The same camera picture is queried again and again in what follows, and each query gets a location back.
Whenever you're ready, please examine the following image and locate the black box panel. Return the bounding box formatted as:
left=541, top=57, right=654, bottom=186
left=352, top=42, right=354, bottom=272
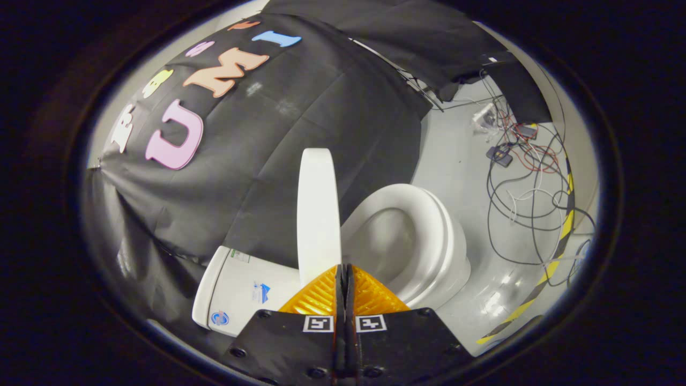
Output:
left=482, top=54, right=554, bottom=125

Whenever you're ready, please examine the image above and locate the tangle of floor cables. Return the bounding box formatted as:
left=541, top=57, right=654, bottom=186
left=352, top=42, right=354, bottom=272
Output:
left=480, top=70, right=596, bottom=289

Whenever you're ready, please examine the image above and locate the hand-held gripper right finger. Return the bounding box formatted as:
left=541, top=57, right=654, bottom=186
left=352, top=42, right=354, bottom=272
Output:
left=343, top=264, right=475, bottom=386

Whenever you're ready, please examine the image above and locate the white ceramic toilet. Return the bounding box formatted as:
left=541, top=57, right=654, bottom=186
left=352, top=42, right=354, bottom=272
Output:
left=192, top=183, right=472, bottom=338

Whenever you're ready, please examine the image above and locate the white toilet lid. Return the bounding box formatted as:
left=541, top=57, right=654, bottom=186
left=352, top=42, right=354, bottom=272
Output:
left=297, top=149, right=342, bottom=287

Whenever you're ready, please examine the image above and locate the yellow black hazard tape strip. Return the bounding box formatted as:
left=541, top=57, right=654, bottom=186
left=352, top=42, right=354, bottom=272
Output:
left=476, top=155, right=577, bottom=345

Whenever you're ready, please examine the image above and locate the black backdrop cloth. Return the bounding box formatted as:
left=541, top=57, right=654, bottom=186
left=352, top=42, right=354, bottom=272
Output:
left=80, top=0, right=553, bottom=344

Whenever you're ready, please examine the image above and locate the small black device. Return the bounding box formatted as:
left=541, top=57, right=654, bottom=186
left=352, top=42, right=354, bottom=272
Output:
left=486, top=145, right=514, bottom=167

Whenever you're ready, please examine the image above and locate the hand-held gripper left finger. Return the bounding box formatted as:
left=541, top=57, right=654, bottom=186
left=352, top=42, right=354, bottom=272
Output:
left=222, top=264, right=344, bottom=386

